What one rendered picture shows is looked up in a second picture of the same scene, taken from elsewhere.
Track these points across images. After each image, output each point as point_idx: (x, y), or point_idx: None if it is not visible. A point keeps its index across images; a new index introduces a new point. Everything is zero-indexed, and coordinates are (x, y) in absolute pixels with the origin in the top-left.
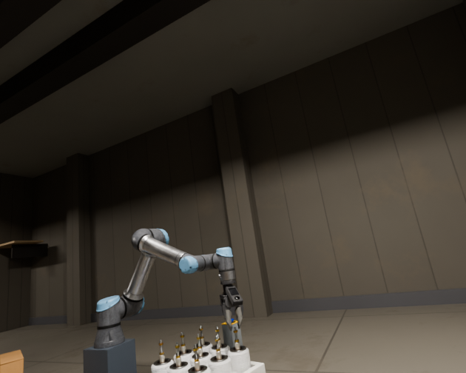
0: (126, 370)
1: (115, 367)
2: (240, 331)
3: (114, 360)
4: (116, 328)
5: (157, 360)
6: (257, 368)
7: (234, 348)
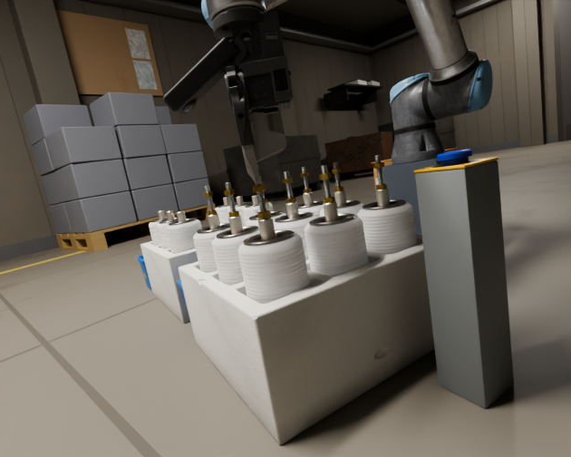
0: (417, 209)
1: (392, 196)
2: (460, 209)
3: (390, 185)
4: (405, 135)
5: (320, 201)
6: (237, 308)
7: (283, 233)
